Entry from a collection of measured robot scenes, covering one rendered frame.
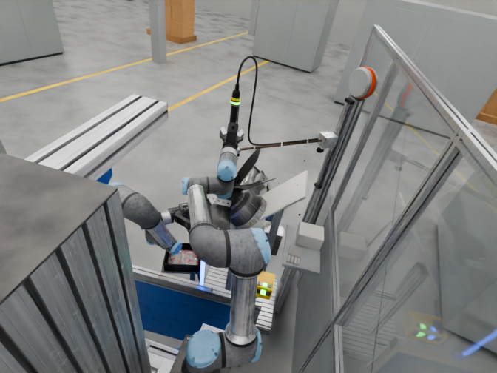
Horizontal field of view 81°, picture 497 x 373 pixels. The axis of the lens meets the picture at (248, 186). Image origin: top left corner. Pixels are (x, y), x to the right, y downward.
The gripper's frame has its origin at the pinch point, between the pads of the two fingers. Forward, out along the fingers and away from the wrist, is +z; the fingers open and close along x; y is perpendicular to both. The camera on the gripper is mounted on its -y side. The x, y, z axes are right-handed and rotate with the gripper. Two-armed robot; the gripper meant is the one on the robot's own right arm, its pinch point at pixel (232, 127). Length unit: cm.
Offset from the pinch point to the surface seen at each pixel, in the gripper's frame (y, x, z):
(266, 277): 59, 27, -41
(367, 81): -25, 64, 22
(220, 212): 47.0, -1.1, -11.3
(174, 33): 146, -206, 792
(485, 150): -39, 61, -68
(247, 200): 47.8, 14.0, 2.4
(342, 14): 68, 354, 1166
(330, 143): 12, 57, 21
